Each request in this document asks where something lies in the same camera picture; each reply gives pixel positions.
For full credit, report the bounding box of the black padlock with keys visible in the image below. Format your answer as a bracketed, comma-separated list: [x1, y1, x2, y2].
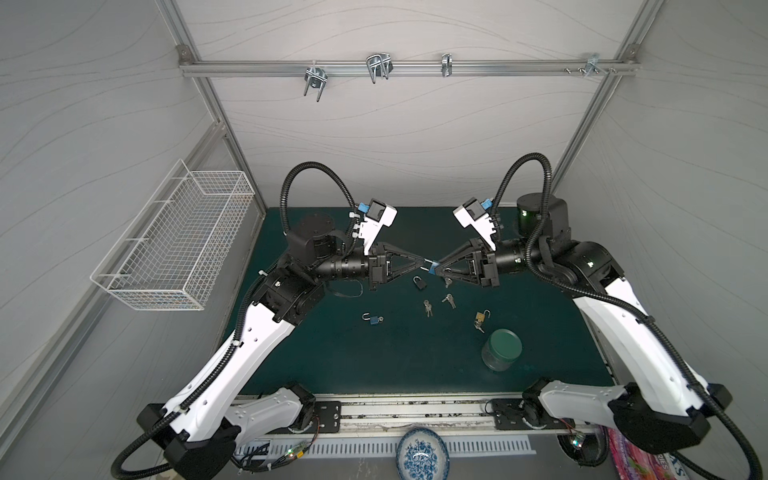
[412, 275, 427, 291]

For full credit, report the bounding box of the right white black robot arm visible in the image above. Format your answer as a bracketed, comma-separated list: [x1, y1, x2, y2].
[432, 152, 763, 479]

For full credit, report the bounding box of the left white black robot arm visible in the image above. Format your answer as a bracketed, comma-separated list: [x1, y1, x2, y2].
[110, 161, 422, 479]

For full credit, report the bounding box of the brass padlock with keys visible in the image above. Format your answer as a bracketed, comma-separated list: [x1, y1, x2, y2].
[473, 309, 491, 333]

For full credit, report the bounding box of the blue padlock left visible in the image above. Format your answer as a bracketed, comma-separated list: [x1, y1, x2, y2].
[361, 312, 384, 325]

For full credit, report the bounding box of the green lidded jar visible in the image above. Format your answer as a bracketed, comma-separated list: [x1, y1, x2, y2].
[481, 329, 523, 372]

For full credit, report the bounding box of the green table mat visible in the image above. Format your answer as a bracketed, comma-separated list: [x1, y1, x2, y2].
[221, 206, 619, 396]

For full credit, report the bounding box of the metal U-bolt clamp middle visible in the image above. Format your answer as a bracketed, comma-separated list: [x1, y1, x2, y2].
[365, 53, 393, 84]

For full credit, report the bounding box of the metal u-bolt clamp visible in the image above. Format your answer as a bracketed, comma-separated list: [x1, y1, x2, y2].
[365, 53, 393, 84]
[303, 66, 328, 102]

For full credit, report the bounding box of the metal U-bolt clamp left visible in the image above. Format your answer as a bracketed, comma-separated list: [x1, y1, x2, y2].
[303, 66, 328, 102]

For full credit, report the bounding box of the blue white patterned plate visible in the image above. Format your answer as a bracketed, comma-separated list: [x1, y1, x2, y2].
[395, 428, 450, 480]

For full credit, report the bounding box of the metal bolt clamp right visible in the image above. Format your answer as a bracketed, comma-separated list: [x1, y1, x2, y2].
[563, 54, 618, 78]

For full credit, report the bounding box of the pink Fox's candy bag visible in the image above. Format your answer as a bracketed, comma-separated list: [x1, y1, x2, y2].
[607, 429, 689, 480]

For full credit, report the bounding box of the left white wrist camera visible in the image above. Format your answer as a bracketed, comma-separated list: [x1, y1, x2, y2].
[350, 199, 397, 255]

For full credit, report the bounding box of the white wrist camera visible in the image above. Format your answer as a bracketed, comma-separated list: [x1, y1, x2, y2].
[350, 199, 397, 255]
[453, 197, 500, 252]

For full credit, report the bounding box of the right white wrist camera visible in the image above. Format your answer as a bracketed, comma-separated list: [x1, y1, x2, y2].
[453, 197, 500, 252]

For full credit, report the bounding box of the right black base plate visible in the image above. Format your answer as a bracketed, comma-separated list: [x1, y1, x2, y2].
[489, 398, 550, 430]

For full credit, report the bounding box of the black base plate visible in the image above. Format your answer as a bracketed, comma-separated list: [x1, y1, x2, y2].
[287, 401, 342, 434]
[489, 398, 550, 430]

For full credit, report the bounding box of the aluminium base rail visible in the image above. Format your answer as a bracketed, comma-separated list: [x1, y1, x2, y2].
[230, 391, 619, 442]

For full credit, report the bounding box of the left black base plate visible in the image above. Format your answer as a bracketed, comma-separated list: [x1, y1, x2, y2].
[287, 401, 342, 434]

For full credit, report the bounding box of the white vented cable duct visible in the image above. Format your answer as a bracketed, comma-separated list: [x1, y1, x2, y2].
[235, 435, 536, 461]

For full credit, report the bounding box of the small metal bracket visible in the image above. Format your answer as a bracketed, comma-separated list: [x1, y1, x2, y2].
[441, 53, 453, 78]

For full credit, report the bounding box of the white wire basket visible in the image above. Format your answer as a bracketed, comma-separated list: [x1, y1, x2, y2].
[90, 159, 254, 311]

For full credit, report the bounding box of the aluminium crossbar rail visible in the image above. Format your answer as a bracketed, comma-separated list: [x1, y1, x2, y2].
[180, 57, 641, 78]

